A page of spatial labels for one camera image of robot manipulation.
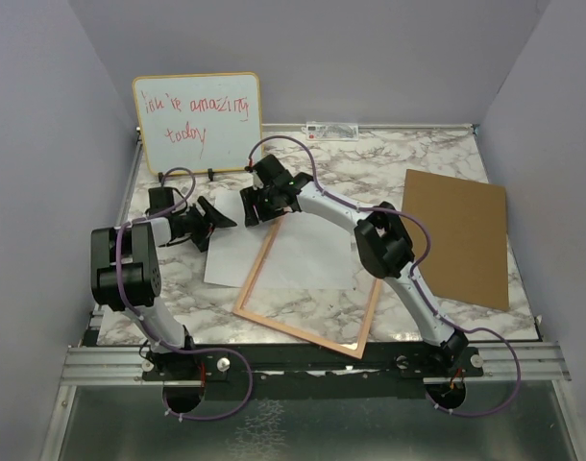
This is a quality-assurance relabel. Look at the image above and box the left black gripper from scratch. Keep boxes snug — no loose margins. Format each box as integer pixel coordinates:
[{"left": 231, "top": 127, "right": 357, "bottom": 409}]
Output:
[{"left": 178, "top": 196, "right": 236, "bottom": 251}]

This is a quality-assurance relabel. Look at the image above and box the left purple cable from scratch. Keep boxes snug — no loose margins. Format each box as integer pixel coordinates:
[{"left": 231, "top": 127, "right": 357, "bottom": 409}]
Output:
[{"left": 114, "top": 166, "right": 256, "bottom": 424}]

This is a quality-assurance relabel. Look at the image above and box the white label strip at wall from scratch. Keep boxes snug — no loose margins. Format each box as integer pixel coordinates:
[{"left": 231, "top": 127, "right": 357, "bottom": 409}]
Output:
[{"left": 303, "top": 122, "right": 359, "bottom": 141}]

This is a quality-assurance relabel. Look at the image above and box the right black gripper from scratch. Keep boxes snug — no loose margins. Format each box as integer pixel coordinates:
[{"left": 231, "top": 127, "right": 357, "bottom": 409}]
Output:
[{"left": 239, "top": 185, "right": 283, "bottom": 231}]

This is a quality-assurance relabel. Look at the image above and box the aluminium front rail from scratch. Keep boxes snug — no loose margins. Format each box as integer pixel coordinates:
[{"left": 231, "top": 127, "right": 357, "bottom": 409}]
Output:
[{"left": 61, "top": 342, "right": 571, "bottom": 386}]

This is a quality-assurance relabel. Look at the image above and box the small whiteboard with red writing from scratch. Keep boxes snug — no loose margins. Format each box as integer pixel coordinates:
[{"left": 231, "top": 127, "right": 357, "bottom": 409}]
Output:
[{"left": 132, "top": 72, "right": 262, "bottom": 175}]

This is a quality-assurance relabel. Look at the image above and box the white photo paper sheet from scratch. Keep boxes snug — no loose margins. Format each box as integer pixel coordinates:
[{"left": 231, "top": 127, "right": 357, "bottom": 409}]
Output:
[{"left": 204, "top": 190, "right": 354, "bottom": 290}]

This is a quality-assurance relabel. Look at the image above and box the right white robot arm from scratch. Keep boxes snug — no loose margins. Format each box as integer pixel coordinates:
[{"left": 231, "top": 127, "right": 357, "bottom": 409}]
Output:
[{"left": 240, "top": 155, "right": 468, "bottom": 376}]

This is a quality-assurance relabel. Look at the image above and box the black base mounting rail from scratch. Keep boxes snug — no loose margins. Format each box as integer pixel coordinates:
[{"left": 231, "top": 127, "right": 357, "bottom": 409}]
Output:
[{"left": 141, "top": 342, "right": 484, "bottom": 402}]

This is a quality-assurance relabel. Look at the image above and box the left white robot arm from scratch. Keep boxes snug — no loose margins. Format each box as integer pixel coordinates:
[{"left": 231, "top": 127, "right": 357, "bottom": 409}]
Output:
[{"left": 90, "top": 186, "right": 236, "bottom": 379}]

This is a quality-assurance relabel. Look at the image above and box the brown cardboard backing board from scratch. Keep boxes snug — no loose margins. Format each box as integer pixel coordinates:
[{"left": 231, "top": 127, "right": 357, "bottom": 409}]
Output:
[{"left": 403, "top": 169, "right": 509, "bottom": 311}]

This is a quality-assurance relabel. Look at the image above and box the pink wooden photo frame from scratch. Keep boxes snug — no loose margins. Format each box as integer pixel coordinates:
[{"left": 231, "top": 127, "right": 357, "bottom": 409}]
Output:
[{"left": 232, "top": 210, "right": 384, "bottom": 361}]

